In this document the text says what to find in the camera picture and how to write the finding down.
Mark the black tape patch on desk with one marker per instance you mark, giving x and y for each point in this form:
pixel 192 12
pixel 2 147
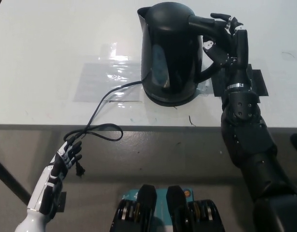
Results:
pixel 258 82

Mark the small black floor tape square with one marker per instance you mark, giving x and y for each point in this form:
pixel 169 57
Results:
pixel 61 201

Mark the grey sheet under clear tape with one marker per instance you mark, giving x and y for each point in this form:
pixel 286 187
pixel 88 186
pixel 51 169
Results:
pixel 97 82

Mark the round black kettle base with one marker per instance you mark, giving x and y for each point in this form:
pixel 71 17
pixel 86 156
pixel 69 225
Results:
pixel 170 103

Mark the black and teal robot body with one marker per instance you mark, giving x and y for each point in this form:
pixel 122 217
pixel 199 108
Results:
pixel 148 212

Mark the black electric kettle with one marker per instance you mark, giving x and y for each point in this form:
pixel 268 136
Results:
pixel 170 48

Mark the left white and black hand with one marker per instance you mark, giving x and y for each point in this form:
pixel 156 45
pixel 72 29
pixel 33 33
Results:
pixel 44 188

